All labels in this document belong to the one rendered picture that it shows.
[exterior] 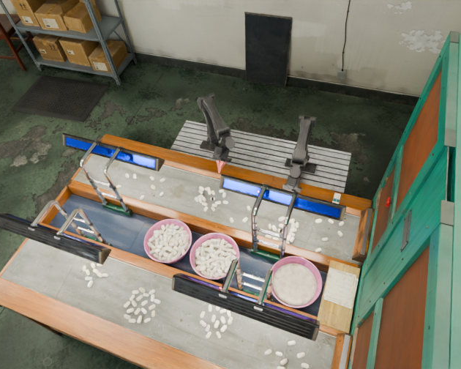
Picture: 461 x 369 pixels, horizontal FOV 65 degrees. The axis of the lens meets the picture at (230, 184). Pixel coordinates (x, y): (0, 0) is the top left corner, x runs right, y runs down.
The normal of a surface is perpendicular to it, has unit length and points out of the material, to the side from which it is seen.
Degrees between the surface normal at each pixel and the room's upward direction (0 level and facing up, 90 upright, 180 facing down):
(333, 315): 0
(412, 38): 90
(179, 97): 0
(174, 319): 0
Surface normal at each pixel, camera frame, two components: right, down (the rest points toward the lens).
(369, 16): -0.32, 0.78
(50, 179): -0.07, -0.58
